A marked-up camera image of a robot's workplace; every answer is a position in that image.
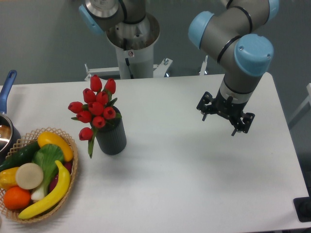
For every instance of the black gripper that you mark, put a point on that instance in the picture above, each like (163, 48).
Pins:
(228, 109)

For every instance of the red tulip bouquet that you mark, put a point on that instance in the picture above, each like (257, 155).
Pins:
(98, 107)

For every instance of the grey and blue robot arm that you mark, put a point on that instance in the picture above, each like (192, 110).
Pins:
(228, 38)

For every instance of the dark grey ribbed vase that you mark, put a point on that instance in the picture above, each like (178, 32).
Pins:
(111, 138)

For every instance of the black device at table edge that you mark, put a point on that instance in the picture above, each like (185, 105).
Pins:
(303, 208)

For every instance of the purple eggplant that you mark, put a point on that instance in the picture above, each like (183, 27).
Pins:
(53, 183)

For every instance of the yellow banana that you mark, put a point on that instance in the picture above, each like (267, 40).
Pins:
(52, 198)

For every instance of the green bok choy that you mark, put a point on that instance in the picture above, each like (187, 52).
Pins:
(45, 158)

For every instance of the woven wicker basket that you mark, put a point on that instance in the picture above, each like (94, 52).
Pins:
(25, 140)

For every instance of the green cucumber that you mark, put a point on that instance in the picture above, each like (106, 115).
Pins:
(24, 155)

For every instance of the beige round slice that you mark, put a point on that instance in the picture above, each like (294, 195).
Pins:
(29, 176)

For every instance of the orange fruit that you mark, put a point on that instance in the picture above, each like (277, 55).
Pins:
(16, 198)

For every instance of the yellow bell pepper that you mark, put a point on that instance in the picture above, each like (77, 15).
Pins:
(8, 178)

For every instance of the white frame at right edge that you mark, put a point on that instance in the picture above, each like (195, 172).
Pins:
(301, 110)

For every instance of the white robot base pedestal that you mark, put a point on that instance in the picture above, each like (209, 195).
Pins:
(134, 47)

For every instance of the blue handled saucepan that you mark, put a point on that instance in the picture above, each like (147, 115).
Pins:
(8, 132)

